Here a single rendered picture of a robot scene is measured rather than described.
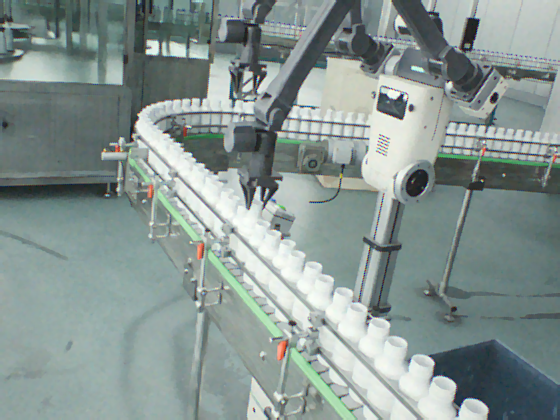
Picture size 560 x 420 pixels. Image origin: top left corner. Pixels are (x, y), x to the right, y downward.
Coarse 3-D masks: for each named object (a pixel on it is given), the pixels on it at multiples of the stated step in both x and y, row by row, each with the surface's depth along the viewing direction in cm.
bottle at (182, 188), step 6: (186, 162) 182; (192, 162) 182; (186, 168) 182; (192, 168) 183; (180, 174) 183; (186, 174) 182; (180, 180) 184; (186, 180) 183; (180, 186) 184; (186, 186) 183; (180, 192) 185; (186, 192) 184; (186, 198) 185; (180, 204) 186
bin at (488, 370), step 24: (408, 360) 132; (432, 360) 137; (456, 360) 142; (480, 360) 147; (504, 360) 144; (456, 384) 146; (480, 384) 151; (504, 384) 144; (528, 384) 138; (552, 384) 132; (504, 408) 145; (528, 408) 138; (552, 408) 133
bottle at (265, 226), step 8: (256, 224) 140; (264, 224) 142; (256, 232) 140; (264, 232) 140; (248, 240) 142; (256, 240) 140; (264, 240) 140; (256, 248) 140; (248, 256) 142; (248, 264) 143; (248, 280) 144
